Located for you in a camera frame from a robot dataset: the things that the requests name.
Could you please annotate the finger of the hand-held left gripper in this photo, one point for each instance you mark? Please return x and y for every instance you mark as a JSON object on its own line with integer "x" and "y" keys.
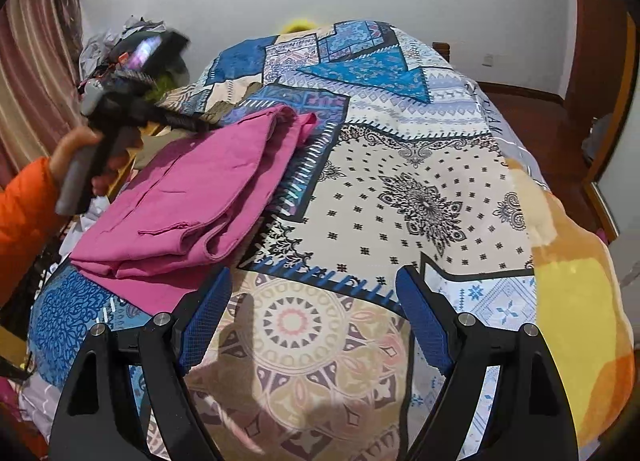
{"x": 180, "y": 118}

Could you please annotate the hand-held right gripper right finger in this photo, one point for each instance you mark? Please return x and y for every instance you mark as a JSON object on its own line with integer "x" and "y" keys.
{"x": 425, "y": 321}

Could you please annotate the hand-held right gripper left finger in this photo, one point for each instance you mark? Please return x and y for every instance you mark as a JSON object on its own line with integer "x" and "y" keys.
{"x": 205, "y": 311}

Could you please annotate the pink pants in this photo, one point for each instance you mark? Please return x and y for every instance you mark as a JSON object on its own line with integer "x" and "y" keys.
{"x": 200, "y": 181}

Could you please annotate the person's left hand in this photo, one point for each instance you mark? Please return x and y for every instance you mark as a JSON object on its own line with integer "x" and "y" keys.
{"x": 70, "y": 151}

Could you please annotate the green fabric bag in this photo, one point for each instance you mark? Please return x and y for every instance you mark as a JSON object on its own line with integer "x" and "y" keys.
{"x": 161, "y": 87}

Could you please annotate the pile of grey clothes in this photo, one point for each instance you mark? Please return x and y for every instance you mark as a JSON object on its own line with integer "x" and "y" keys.
{"x": 102, "y": 46}

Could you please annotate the striped brown curtain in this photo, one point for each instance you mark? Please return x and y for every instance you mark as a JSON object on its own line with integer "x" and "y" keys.
{"x": 35, "y": 66}

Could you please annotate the yellow curved foam piece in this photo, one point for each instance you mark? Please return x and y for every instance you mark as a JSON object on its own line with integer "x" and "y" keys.
{"x": 300, "y": 25}

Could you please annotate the yellow orange blanket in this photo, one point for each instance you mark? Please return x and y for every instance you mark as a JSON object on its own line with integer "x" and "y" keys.
{"x": 575, "y": 291}

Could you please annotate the patchwork print bedspread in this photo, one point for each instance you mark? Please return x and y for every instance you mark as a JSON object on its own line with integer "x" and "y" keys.
{"x": 400, "y": 166}

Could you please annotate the white cloth pile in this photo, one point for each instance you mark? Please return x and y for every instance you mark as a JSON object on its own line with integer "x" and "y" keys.
{"x": 40, "y": 398}

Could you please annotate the grey bag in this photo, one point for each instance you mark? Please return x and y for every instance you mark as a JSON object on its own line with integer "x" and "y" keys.
{"x": 597, "y": 141}

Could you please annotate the brown wooden bedpost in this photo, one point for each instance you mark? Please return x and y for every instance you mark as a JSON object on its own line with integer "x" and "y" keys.
{"x": 442, "y": 51}

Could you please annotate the brown wooden door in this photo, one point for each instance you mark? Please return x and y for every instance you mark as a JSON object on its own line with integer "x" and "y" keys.
{"x": 582, "y": 16}

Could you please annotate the white wall socket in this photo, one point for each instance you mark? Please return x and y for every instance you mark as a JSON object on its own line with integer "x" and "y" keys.
{"x": 488, "y": 60}

